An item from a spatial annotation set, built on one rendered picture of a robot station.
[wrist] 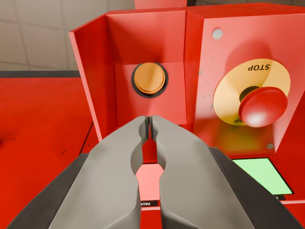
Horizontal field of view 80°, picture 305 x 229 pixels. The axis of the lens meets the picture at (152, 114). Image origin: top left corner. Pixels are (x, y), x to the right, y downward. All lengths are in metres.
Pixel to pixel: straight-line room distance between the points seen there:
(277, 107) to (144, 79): 0.14
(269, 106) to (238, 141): 0.07
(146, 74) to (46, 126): 0.47
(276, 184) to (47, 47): 1.03
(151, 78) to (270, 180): 0.17
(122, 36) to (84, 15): 0.75
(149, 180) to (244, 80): 0.14
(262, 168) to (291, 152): 0.36
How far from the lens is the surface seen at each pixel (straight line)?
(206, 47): 0.17
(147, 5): 0.82
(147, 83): 0.23
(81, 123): 0.62
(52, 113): 0.71
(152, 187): 0.21
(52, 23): 1.04
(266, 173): 0.24
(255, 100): 0.17
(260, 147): 0.26
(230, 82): 0.19
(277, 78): 0.21
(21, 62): 1.18
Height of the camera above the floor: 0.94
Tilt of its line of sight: 56 degrees down
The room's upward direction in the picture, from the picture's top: 178 degrees clockwise
